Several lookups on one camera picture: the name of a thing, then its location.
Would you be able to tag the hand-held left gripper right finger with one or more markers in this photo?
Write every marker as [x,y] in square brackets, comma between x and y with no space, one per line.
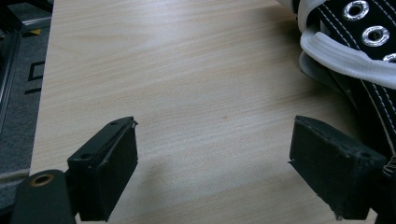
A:
[333,174]

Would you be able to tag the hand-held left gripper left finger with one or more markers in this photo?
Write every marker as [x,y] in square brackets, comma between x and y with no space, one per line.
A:
[102,174]

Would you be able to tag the black floor marking tape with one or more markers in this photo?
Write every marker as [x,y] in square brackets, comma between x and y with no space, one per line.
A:
[39,66]

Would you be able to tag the yellow tape piece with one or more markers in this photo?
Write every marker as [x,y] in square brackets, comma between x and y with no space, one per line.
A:
[36,31]

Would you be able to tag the long metal floor rail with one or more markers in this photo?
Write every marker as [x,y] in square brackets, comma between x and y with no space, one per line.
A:
[7,71]

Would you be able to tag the black canvas sneaker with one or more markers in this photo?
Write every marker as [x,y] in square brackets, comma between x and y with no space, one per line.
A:
[337,26]

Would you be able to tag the short metal floor rail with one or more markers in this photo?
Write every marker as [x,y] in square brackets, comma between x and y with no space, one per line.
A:
[12,176]

